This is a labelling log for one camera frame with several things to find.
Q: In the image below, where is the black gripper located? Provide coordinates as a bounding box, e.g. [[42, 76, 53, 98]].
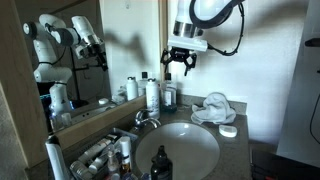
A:
[[160, 47, 198, 77]]

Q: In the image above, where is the white terry towel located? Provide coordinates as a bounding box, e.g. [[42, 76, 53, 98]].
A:
[[190, 92, 237, 126]]

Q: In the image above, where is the mouthwash bottle black cap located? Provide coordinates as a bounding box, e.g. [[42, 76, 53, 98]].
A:
[[161, 72, 178, 114]]

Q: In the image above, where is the white bottle with print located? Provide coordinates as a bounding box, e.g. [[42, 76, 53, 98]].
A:
[[145, 77, 161, 120]]

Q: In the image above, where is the chrome faucet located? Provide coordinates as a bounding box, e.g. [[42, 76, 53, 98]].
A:
[[134, 109, 162, 130]]

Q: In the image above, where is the clear plastic toiletry tray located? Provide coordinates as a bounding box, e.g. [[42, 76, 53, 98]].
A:
[[69, 127, 139, 180]]

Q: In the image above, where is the white oval sink basin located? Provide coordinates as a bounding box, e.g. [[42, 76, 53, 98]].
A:
[[134, 122, 221, 180]]

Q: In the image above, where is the wood framed mirror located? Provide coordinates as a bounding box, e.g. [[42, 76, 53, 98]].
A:
[[0, 0, 169, 168]]

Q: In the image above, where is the white cylindrical bottle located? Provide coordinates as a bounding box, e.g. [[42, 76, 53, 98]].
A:
[[118, 136, 133, 166]]

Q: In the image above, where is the small amber bottle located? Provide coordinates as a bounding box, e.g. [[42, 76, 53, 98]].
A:
[[119, 159, 132, 177]]

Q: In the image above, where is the white cosmetic tube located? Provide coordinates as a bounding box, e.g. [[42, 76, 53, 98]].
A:
[[88, 151, 118, 175], [77, 137, 113, 165]]

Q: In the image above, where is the small clear spray bottle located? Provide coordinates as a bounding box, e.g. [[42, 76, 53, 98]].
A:
[[106, 143, 120, 180]]

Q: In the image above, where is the white door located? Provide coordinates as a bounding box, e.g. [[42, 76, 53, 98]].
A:
[[276, 0, 320, 168]]

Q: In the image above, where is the round ribbed jar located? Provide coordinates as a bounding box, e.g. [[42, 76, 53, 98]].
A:
[[70, 160, 92, 180]]

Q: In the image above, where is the tall white cylinder device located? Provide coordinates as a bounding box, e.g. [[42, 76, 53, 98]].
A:
[[44, 134, 70, 180]]

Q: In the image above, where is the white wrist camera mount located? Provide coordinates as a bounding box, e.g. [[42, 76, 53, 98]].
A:
[[167, 34, 209, 53]]

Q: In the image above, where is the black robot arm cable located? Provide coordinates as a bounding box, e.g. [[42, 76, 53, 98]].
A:
[[189, 0, 246, 57]]

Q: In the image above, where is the black door handle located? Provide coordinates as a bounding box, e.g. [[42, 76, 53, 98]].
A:
[[304, 37, 320, 48]]

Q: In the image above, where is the black hanging cable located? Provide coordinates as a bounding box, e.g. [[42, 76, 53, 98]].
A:
[[309, 93, 320, 145]]

